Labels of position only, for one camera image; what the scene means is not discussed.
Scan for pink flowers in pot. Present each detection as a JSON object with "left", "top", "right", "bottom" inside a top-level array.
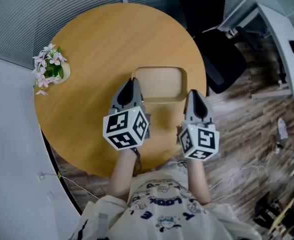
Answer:
[{"left": 32, "top": 43, "right": 72, "bottom": 96}]

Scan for black equipment pile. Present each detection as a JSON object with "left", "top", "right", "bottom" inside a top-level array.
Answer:
[{"left": 252, "top": 190, "right": 294, "bottom": 236}]

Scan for person's left forearm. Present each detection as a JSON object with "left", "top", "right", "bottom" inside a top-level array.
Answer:
[{"left": 107, "top": 147, "right": 138, "bottom": 206}]

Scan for black office chair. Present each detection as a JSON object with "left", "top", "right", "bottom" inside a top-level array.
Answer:
[{"left": 177, "top": 0, "right": 248, "bottom": 95}]

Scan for black wrist strap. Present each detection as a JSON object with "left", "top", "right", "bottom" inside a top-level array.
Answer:
[{"left": 132, "top": 146, "right": 143, "bottom": 177}]

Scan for white desk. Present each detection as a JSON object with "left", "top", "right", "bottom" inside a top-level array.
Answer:
[{"left": 217, "top": 0, "right": 294, "bottom": 98}]

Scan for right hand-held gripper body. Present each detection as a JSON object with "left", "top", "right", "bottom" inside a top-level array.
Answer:
[{"left": 177, "top": 89, "right": 220, "bottom": 162}]

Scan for white floor cable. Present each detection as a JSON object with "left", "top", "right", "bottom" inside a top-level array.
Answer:
[{"left": 38, "top": 170, "right": 100, "bottom": 200}]

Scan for person's cream printed shirt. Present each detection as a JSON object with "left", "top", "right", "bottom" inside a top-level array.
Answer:
[{"left": 68, "top": 161, "right": 262, "bottom": 240}]

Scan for beige tray container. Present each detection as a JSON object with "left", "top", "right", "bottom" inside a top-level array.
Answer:
[{"left": 131, "top": 65, "right": 188, "bottom": 105}]

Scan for person's right forearm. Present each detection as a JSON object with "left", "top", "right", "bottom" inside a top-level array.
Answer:
[{"left": 185, "top": 157, "right": 212, "bottom": 206}]

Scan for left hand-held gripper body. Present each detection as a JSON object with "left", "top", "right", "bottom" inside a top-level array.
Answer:
[{"left": 102, "top": 77, "right": 151, "bottom": 151}]

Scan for round wooden table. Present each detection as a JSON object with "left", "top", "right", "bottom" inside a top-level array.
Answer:
[{"left": 34, "top": 2, "right": 208, "bottom": 179}]

